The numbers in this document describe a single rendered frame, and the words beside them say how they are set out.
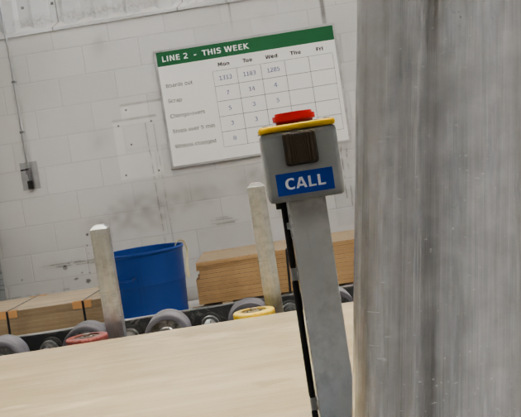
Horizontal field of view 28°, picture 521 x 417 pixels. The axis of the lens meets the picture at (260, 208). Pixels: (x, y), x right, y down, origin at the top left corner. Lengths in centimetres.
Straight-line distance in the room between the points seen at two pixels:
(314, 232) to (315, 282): 5
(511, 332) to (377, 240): 8
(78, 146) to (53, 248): 84
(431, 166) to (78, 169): 790
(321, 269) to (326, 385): 11
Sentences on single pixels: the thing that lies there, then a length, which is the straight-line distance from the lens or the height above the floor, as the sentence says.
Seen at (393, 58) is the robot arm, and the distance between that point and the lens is 53.
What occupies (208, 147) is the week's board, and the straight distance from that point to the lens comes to 820.
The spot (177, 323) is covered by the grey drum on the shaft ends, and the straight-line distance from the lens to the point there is 248.
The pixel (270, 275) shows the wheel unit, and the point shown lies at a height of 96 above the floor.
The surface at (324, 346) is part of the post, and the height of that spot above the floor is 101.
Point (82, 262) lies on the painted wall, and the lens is 843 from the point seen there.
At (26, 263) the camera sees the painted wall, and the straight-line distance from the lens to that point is 854.
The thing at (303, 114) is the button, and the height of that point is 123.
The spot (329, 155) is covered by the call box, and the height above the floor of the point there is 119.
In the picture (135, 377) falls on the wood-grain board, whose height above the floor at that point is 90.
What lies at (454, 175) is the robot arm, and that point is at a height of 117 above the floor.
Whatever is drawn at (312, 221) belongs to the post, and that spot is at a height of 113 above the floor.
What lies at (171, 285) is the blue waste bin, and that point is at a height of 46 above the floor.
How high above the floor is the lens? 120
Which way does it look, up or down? 3 degrees down
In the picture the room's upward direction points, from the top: 9 degrees counter-clockwise
